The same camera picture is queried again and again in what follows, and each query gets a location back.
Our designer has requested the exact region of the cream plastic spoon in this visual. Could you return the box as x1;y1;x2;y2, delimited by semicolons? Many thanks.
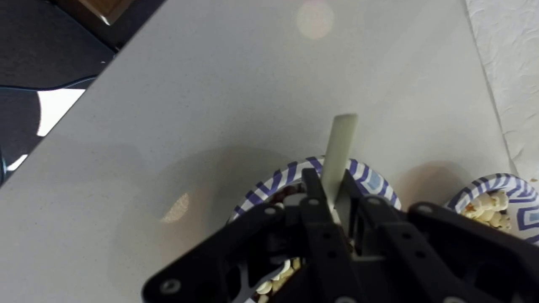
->
321;113;359;226

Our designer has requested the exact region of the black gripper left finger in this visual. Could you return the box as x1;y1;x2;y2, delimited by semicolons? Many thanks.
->
142;167;368;303

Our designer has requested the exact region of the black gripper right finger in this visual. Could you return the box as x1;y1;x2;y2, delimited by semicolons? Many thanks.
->
339;167;539;303

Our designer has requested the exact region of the white paper towel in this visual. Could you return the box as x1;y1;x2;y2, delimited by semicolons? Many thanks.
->
464;0;539;182

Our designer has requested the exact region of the blue patterned bowl dark cereal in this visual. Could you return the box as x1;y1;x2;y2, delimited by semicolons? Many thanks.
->
226;155;403;303

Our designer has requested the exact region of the blue patterned bowl popcorn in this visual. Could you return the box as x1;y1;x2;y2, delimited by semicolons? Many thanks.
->
445;172;539;246

